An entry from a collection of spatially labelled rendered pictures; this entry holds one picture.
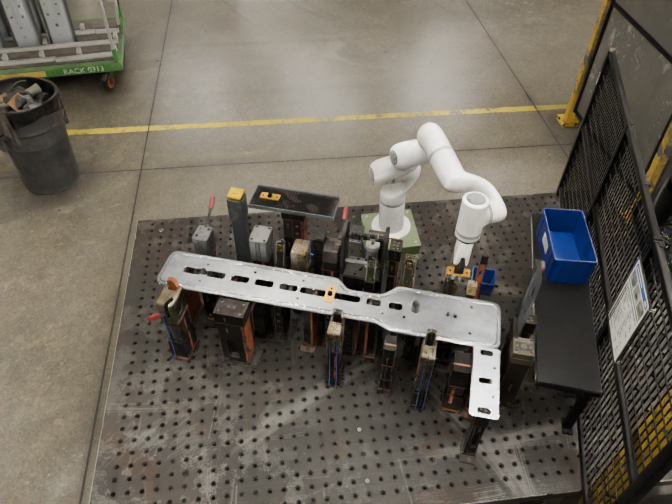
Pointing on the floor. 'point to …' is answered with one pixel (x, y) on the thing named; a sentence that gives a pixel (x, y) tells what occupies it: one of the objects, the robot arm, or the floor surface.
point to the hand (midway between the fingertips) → (459, 266)
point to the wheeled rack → (96, 37)
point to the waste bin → (37, 134)
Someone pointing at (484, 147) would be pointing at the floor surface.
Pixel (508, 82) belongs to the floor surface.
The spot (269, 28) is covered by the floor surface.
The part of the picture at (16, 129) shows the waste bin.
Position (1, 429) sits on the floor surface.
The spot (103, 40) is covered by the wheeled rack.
